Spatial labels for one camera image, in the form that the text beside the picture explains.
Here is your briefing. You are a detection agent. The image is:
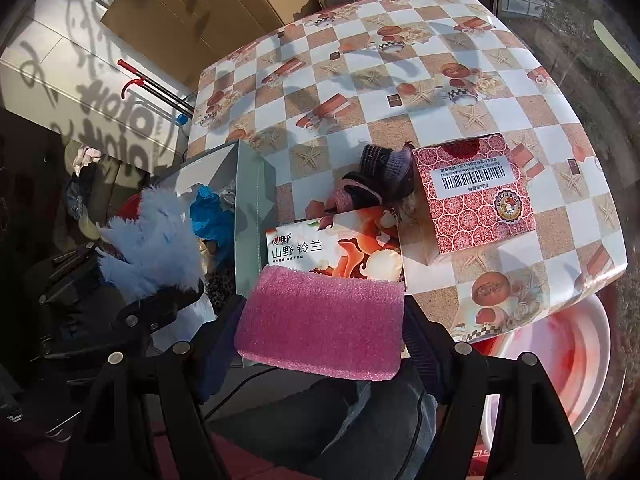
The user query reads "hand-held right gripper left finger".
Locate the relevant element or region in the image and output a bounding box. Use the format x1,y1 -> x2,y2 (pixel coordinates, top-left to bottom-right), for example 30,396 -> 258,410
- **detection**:
65,295 -> 246,480

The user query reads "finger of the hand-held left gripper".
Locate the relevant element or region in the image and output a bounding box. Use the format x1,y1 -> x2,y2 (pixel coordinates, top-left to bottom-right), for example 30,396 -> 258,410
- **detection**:
113,280 -> 207,342

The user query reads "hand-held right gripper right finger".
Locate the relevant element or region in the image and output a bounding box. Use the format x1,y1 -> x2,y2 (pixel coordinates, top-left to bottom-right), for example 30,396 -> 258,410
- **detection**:
400,301 -> 586,480

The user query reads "light blue fluffy scrunchie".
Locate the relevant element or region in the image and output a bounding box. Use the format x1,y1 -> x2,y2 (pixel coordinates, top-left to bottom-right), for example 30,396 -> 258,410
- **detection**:
97,185 -> 206,297

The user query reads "pink foam sponge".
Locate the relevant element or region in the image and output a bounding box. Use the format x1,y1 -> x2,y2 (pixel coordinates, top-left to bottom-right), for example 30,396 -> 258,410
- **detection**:
234,266 -> 405,382

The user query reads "grey box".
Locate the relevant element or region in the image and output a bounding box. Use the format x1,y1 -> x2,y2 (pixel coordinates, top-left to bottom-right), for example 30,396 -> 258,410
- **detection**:
150,139 -> 277,297

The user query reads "white plastic basin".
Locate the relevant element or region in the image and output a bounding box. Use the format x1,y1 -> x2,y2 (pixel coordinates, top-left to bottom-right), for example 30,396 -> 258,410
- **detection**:
472,294 -> 612,443

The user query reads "heap of dark clothes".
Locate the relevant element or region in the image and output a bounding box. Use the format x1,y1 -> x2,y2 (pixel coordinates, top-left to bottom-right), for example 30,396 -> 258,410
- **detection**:
62,145 -> 151,241

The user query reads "printed tissue packet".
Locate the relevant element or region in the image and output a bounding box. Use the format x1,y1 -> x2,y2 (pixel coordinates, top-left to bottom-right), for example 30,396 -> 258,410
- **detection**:
264,205 -> 407,293

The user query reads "red patterned cardboard box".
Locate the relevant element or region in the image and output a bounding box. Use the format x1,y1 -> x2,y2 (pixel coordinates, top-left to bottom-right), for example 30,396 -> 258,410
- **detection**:
411,132 -> 537,267

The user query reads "dark striped sock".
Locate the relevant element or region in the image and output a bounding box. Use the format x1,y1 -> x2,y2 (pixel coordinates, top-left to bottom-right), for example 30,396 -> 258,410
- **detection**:
324,144 -> 416,213

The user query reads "checkered printed tablecloth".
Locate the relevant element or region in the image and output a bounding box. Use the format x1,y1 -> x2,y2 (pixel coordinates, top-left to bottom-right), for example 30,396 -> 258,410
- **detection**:
185,0 -> 628,343

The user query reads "brown cardboard sheet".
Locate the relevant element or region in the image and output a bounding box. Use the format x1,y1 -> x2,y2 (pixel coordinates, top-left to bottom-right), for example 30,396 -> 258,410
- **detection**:
100,0 -> 343,92

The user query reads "black cable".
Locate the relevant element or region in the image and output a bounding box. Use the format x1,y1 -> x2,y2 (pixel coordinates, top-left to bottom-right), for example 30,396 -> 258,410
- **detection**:
202,365 -> 281,423

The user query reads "red-handled tool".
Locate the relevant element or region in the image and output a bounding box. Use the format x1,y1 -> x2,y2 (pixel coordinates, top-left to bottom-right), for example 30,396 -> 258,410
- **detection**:
118,59 -> 195,117

